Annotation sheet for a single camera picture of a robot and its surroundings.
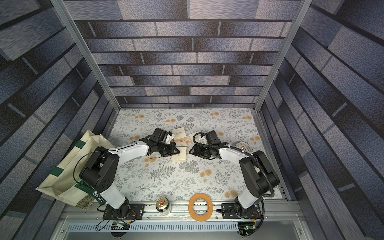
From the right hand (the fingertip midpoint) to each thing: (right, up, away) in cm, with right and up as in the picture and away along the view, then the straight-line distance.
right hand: (192, 152), depth 90 cm
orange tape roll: (+3, -28, -19) cm, 34 cm away
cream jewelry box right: (-1, +9, +11) cm, 14 cm away
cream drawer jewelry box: (-7, -3, 0) cm, 7 cm away
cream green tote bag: (-62, -10, -19) cm, 66 cm away
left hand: (-7, +1, -2) cm, 7 cm away
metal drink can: (-13, -20, -23) cm, 33 cm away
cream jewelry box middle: (-9, +10, +11) cm, 17 cm away
